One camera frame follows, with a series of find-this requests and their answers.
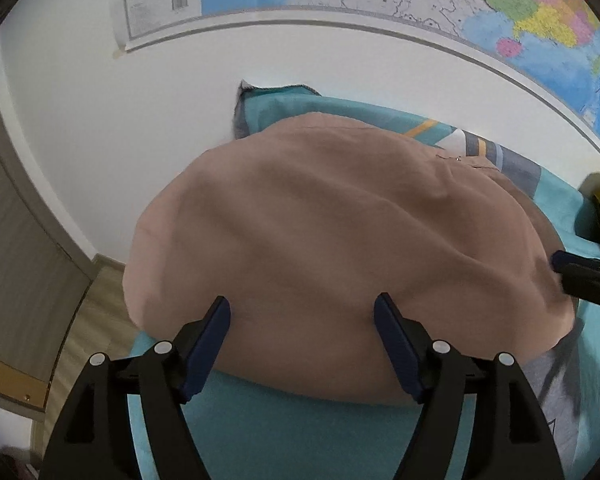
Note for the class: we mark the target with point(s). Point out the teal patterned bed sheet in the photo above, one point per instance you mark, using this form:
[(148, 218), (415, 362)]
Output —
[(280, 430)]

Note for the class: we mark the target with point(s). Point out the grey wooden door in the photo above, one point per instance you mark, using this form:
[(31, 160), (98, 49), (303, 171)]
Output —
[(25, 260)]

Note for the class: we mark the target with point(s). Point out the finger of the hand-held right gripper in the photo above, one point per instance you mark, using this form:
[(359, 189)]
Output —
[(590, 280)]

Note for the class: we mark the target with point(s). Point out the pink garment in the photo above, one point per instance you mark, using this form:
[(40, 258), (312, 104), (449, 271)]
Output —
[(330, 235)]

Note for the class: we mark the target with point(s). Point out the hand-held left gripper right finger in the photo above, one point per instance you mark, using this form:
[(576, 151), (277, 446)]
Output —
[(397, 350)]

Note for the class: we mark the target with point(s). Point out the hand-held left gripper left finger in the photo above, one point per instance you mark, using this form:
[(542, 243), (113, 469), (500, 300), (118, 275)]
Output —
[(205, 350)]

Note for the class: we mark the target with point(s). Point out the yellow wooden board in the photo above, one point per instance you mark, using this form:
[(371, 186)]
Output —
[(10, 380)]

